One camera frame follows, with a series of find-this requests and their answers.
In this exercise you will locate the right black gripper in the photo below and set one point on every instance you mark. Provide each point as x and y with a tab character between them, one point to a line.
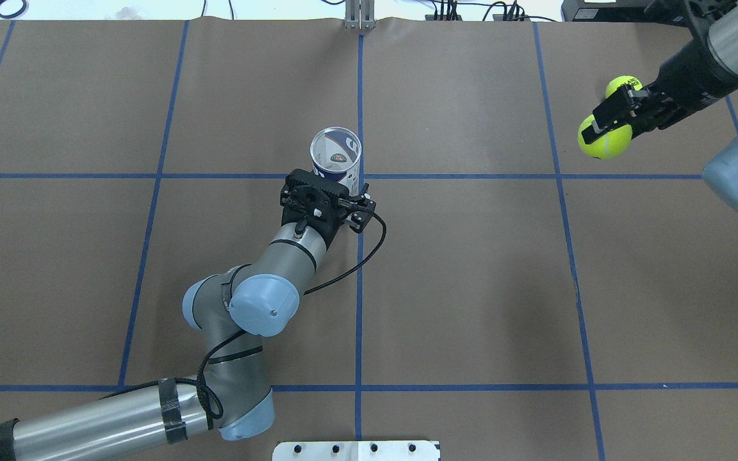
683	80

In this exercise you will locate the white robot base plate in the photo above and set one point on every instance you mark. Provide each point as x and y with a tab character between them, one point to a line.
358	450

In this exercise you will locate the yellow tennis ball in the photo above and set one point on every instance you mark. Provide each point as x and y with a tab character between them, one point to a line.
619	81
608	146

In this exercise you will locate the aluminium frame post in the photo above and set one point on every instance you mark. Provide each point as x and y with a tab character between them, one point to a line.
360	15

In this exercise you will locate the black box with label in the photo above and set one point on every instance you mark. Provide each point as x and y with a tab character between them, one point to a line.
605	11

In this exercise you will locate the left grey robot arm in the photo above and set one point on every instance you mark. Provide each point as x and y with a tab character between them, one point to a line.
230	389

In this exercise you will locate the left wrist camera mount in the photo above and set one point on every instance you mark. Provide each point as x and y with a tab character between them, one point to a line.
357	211

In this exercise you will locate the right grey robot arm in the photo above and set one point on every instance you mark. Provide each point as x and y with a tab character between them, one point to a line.
715	25

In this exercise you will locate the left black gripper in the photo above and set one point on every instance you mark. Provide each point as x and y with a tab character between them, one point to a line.
337	225

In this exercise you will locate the blue tape roll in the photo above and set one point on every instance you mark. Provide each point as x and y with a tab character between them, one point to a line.
10	10

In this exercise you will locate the white blue tennis ball can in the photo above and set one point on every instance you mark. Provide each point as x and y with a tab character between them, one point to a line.
336	154

